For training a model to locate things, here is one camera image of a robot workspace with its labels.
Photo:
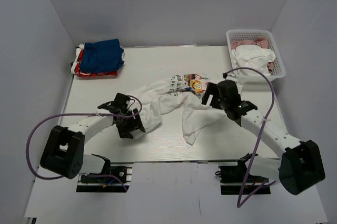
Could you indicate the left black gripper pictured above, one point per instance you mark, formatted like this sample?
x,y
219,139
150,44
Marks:
x,y
124,132

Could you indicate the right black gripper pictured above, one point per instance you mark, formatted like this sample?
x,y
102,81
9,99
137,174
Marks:
x,y
211,89

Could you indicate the white printed t-shirt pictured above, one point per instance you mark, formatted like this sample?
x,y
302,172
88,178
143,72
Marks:
x,y
163,96

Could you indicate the blue t-shirt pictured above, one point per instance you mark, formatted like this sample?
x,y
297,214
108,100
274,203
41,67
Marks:
x,y
102,57

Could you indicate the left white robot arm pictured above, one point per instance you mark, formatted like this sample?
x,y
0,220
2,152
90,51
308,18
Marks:
x,y
64,151

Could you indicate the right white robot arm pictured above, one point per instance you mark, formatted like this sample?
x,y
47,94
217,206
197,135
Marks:
x,y
298,165

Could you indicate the white crumpled shirt in basket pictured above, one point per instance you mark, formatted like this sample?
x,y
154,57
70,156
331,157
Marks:
x,y
255,57

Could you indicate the white plastic basket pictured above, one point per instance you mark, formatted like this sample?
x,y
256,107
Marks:
x,y
251,34

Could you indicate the pink garment in basket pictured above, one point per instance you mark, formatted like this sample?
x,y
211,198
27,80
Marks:
x,y
259,41

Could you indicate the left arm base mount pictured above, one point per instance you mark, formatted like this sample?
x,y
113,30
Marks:
x,y
117,180

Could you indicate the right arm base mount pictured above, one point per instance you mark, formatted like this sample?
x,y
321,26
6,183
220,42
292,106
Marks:
x,y
231,178

